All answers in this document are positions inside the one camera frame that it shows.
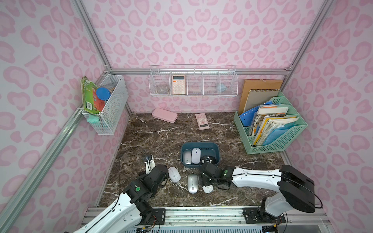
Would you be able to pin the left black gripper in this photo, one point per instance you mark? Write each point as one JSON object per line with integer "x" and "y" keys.
{"x": 159, "y": 172}

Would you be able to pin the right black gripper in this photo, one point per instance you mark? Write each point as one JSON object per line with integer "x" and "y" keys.
{"x": 208, "y": 170}

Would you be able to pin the white slim mouse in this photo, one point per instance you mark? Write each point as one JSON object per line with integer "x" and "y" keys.
{"x": 208, "y": 189}

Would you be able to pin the white round mouse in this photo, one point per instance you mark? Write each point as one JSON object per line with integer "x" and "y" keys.
{"x": 174, "y": 174}

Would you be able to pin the silver grey mouse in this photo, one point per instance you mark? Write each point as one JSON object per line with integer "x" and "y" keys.
{"x": 192, "y": 182}

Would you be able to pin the dark teal storage box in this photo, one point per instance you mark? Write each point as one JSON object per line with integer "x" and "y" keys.
{"x": 207, "y": 149}

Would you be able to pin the black mouse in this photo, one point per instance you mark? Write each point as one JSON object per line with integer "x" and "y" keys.
{"x": 208, "y": 159}

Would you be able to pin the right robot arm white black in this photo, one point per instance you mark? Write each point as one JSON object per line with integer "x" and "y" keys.
{"x": 293, "y": 189}

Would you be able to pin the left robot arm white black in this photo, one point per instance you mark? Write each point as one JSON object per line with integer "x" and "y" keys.
{"x": 131, "y": 208}

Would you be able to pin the light grey mouse in box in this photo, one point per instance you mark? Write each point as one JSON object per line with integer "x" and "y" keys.
{"x": 187, "y": 157}

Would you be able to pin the pink calculator on table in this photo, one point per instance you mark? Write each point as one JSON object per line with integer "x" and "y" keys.
{"x": 202, "y": 121}

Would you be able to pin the pink pencil case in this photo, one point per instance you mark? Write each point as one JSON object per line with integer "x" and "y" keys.
{"x": 165, "y": 115}

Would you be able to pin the blue folder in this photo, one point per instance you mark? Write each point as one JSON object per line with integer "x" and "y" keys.
{"x": 248, "y": 116}

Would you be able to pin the green file organizer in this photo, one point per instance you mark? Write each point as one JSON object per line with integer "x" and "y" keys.
{"x": 283, "y": 140}

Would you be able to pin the white mesh side basket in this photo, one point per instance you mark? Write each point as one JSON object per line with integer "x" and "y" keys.
{"x": 112, "y": 109}

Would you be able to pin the stack of books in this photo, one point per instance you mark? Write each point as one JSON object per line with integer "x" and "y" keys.
{"x": 268, "y": 119}

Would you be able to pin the mint green cloth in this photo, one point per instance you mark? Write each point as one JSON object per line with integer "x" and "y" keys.
{"x": 93, "y": 119}

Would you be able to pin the clear item in basket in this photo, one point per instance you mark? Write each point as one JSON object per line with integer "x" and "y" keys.
{"x": 162, "y": 89}

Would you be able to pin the light blue item in basket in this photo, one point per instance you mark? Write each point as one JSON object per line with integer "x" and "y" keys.
{"x": 221, "y": 88}

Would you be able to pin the spiral sketch pad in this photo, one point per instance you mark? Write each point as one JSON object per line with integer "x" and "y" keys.
{"x": 259, "y": 96}

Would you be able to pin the pink calculator in basket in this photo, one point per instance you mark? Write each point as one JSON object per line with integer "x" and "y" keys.
{"x": 179, "y": 85}

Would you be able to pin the brown clipboard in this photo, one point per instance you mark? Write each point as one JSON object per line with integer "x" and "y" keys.
{"x": 256, "y": 84}

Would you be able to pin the blue round disc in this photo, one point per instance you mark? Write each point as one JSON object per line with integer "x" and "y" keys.
{"x": 103, "y": 93}

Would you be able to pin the green packaged card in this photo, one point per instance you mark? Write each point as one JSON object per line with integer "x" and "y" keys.
{"x": 89, "y": 97}

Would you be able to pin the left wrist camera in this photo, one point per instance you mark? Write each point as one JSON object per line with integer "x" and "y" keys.
{"x": 149, "y": 163}

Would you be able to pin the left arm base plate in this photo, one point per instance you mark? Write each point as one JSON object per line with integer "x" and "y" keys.
{"x": 157, "y": 216}

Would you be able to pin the aluminium front rail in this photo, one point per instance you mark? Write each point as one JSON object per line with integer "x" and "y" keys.
{"x": 229, "y": 219}

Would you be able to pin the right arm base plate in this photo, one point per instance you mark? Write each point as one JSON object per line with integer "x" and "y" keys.
{"x": 255, "y": 216}

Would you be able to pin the white wire wall basket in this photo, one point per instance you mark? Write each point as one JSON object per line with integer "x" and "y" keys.
{"x": 200, "y": 80}

